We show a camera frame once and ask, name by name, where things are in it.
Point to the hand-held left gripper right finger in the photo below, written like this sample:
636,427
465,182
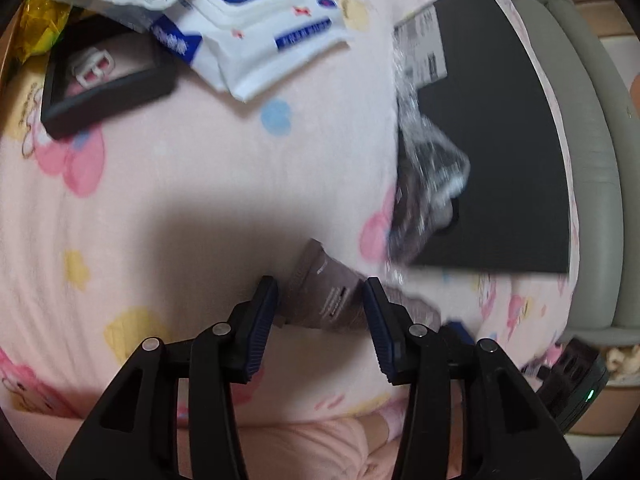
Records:
377,332

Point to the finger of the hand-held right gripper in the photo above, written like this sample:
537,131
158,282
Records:
457,330

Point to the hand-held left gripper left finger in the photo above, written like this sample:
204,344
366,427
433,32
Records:
260,332

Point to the mauve tube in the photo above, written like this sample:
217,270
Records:
325,290

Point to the black box lid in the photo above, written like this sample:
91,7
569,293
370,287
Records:
500,135

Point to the pink printed blanket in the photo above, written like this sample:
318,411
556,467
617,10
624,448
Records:
200,185

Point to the clear plastic bag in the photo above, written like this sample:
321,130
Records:
430,170

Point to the grey green bed headboard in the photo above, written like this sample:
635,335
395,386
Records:
585,160

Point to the white blue wet wipes pack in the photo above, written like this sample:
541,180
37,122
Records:
260,20

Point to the white buckle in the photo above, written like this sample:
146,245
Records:
92,66

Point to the yellow foil packet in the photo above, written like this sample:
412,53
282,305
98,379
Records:
40,25

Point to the small black frame box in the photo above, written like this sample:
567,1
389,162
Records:
60,115

